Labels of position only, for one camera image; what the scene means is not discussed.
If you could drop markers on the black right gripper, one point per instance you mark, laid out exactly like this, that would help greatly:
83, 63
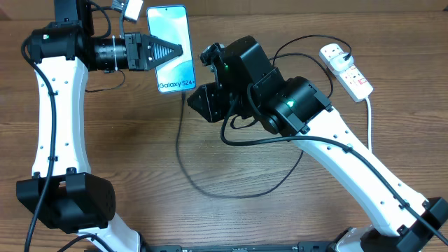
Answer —
213, 96

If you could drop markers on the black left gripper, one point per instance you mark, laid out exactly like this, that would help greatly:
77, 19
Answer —
141, 47

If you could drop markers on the blue Samsung Galaxy smartphone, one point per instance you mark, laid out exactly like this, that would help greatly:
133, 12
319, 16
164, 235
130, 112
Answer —
170, 23

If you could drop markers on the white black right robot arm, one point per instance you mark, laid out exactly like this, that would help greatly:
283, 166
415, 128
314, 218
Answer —
248, 84

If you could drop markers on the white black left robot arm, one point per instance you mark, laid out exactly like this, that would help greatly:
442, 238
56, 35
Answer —
62, 192

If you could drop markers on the white charger plug adapter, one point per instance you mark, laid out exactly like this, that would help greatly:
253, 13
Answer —
341, 63

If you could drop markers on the white power extension strip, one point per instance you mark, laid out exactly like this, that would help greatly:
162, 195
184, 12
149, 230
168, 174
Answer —
352, 80

